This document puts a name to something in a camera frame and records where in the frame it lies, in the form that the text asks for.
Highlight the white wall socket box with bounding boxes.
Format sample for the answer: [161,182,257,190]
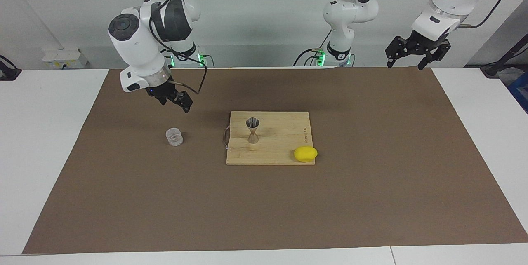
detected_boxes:
[42,49,89,69]

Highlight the brown table mat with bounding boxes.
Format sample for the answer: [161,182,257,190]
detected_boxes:
[23,67,528,254]

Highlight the steel double jigger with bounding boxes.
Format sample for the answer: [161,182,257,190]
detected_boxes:
[246,117,261,145]

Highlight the black stand with pole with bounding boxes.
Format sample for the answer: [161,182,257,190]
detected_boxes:
[481,34,528,78]

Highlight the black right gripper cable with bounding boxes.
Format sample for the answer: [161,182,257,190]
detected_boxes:
[132,0,208,95]

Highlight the yellow lemon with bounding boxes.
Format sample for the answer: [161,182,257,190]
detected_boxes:
[294,146,318,163]

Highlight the wooden cutting board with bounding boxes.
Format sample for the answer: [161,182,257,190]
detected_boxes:
[223,111,316,166]

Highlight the clear faceted glass cup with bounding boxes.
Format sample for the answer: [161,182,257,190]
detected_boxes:
[165,128,184,147]

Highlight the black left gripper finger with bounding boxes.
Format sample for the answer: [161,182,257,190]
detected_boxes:
[386,36,414,69]
[417,39,451,71]

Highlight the black left arm base cables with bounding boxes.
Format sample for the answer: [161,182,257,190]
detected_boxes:
[294,29,333,67]

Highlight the blue crate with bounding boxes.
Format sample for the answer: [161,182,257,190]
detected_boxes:
[507,71,528,114]

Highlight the black clamp mount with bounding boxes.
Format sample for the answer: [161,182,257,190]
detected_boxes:
[0,55,22,81]

